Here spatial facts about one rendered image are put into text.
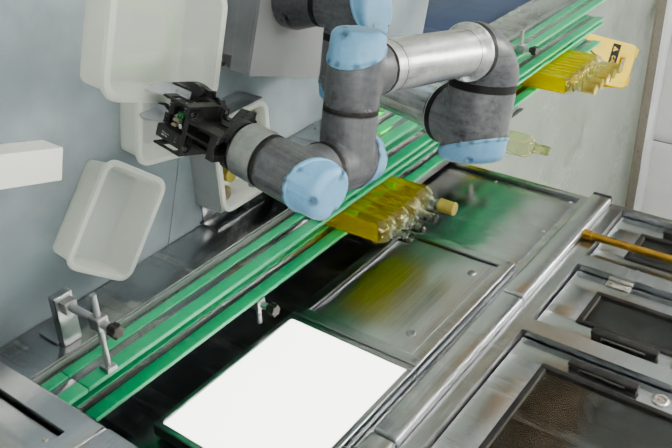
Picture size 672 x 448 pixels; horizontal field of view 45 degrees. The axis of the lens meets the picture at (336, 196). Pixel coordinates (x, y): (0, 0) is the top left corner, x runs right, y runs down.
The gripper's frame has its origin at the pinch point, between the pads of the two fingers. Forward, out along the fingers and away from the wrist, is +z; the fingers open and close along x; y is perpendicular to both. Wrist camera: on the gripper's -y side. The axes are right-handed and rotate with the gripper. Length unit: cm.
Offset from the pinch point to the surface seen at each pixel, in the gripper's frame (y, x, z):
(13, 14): 0.2, -0.3, 36.8
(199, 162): -45, 28, 30
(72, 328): -8, 53, 17
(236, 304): -45, 53, 9
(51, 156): -4.8, 22.0, 27.1
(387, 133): -97, 18, 16
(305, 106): -85, 18, 34
